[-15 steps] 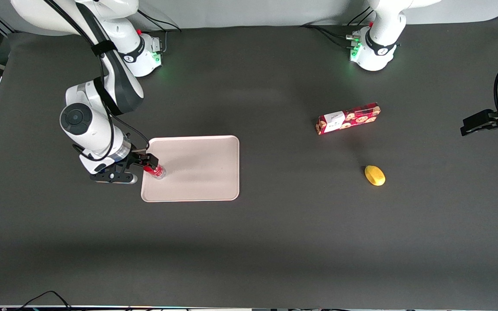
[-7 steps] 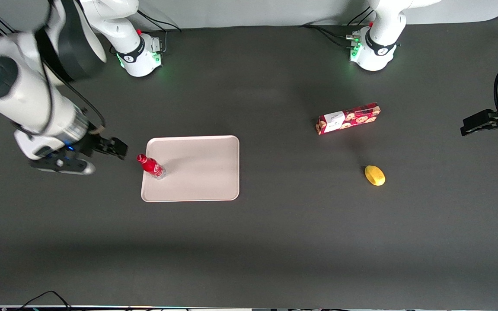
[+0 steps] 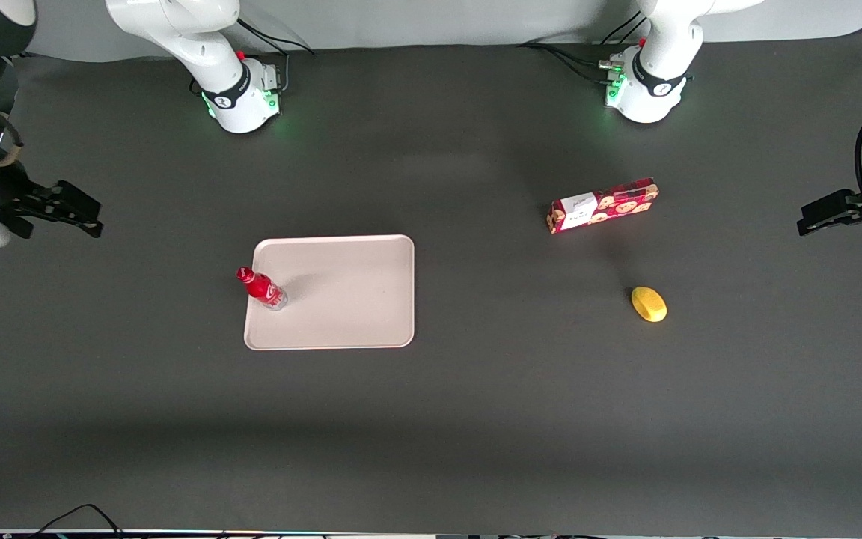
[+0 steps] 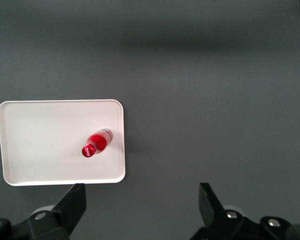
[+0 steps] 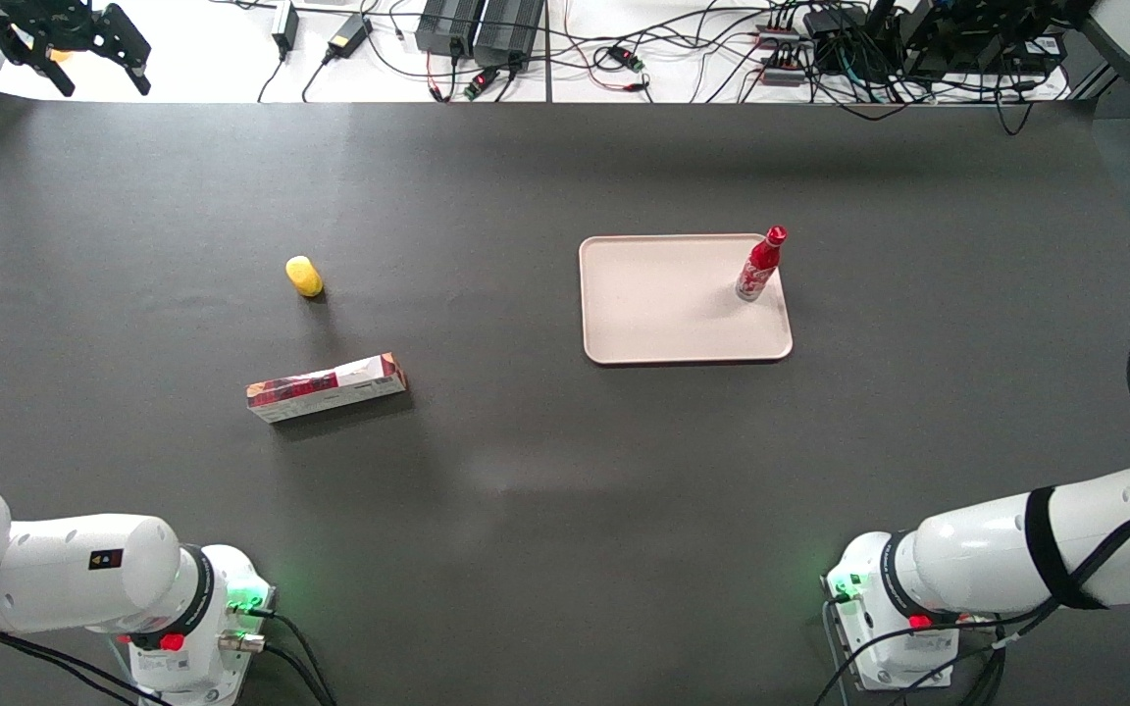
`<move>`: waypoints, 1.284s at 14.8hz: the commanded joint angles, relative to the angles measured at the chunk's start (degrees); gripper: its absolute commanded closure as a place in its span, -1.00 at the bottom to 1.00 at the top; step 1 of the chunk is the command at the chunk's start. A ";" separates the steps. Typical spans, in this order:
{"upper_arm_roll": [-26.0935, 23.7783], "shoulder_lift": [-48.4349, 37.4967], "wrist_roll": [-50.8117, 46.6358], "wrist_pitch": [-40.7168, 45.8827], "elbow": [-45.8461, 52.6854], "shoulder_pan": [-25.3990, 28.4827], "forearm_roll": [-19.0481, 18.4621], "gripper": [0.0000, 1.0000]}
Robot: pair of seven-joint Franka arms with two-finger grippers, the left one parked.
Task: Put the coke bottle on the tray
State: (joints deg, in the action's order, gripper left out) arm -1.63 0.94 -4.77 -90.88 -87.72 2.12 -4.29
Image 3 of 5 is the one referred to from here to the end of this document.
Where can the yellow lemon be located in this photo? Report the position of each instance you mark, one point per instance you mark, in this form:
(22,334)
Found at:
(649,304)

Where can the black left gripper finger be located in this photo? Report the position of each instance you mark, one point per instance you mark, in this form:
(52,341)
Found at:
(829,202)
(827,223)

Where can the red coke bottle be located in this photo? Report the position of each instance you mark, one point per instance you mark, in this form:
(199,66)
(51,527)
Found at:
(260,287)

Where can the beige rectangular plastic tray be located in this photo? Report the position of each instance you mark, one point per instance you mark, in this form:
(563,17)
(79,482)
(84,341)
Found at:
(341,299)

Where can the red cookie box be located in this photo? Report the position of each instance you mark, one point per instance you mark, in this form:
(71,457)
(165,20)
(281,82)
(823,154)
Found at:
(601,206)

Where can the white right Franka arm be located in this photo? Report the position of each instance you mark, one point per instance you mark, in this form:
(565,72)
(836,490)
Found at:
(214,52)

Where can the dark grey table cover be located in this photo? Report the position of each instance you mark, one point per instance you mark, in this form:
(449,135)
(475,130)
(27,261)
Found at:
(476,419)

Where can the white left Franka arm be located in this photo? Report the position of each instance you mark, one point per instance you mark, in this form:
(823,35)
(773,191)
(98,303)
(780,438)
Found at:
(663,52)

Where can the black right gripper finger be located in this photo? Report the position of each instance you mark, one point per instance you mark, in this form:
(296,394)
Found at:
(83,223)
(75,198)

